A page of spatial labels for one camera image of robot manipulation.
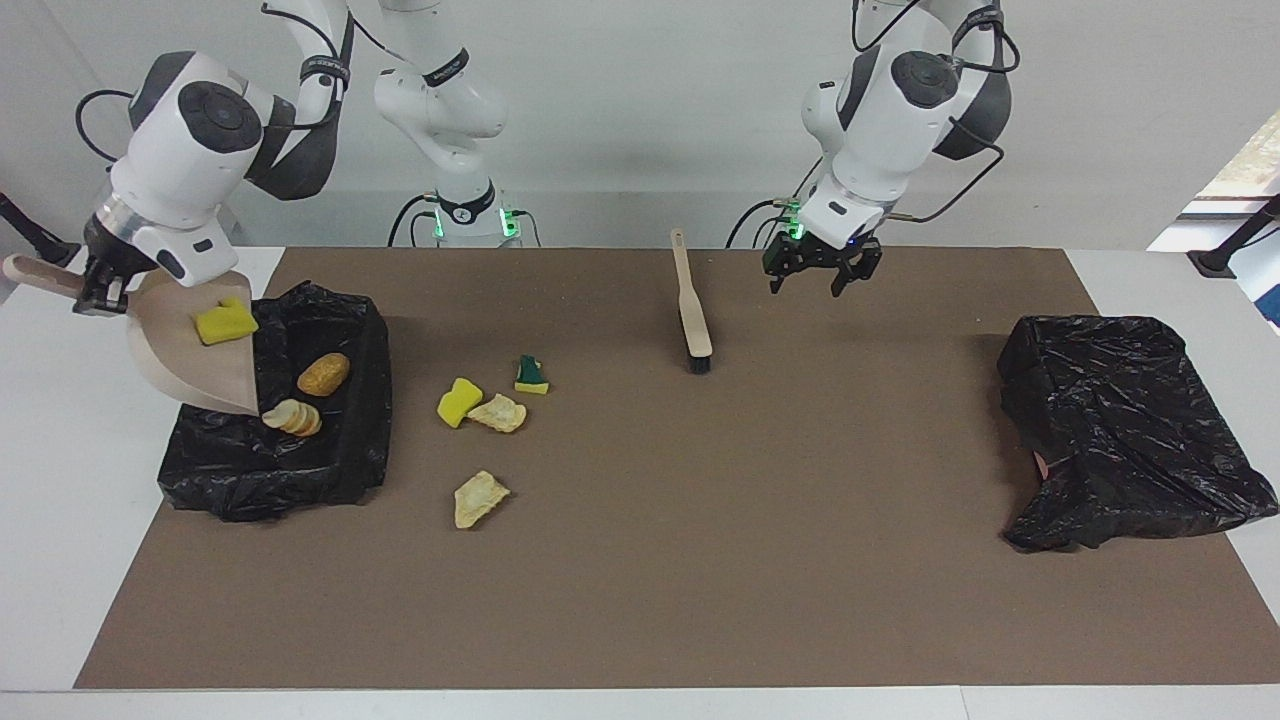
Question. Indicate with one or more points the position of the long beige chunk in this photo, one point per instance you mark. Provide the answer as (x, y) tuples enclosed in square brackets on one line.
[(478, 498)]

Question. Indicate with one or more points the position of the plain yellow sponge piece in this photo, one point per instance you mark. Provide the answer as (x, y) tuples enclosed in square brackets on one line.
[(458, 403)]

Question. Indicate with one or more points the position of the beige brush black bristles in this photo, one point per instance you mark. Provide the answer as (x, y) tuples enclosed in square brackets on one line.
[(690, 300)]

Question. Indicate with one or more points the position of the green and yellow sponge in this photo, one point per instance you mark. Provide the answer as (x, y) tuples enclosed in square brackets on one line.
[(531, 378)]

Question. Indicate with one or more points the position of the black bag-lined trash bin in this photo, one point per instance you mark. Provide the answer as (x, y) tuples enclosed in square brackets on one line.
[(340, 470)]

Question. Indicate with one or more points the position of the small beige chunk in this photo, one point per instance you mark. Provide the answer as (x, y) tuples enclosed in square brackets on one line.
[(498, 414)]

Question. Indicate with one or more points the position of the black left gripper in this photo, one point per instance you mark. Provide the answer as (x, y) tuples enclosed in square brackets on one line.
[(825, 250)]

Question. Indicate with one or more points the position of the notched yellow sponge piece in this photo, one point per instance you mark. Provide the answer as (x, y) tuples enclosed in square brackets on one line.
[(226, 322)]

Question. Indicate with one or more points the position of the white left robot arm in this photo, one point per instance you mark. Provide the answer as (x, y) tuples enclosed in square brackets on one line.
[(900, 110)]

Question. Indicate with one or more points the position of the brown table mat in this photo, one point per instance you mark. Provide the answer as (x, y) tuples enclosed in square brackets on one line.
[(640, 600)]

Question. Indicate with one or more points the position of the striped croissant bread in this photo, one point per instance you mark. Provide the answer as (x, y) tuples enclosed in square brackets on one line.
[(294, 418)]

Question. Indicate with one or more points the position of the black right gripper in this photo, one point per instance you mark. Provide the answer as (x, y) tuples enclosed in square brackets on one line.
[(108, 262)]

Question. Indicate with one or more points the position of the brown oval bread roll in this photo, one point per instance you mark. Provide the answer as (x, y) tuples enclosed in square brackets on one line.
[(324, 374)]

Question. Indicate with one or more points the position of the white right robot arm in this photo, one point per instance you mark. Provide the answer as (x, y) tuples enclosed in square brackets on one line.
[(190, 130)]

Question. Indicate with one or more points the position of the black bag bin pink edge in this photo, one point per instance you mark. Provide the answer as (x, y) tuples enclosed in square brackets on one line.
[(1120, 420)]

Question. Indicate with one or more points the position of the beige plastic dustpan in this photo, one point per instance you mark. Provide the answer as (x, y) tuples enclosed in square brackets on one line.
[(190, 370)]

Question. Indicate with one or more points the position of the black clamp stand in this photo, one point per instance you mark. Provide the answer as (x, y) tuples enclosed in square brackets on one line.
[(30, 232), (1215, 262)]

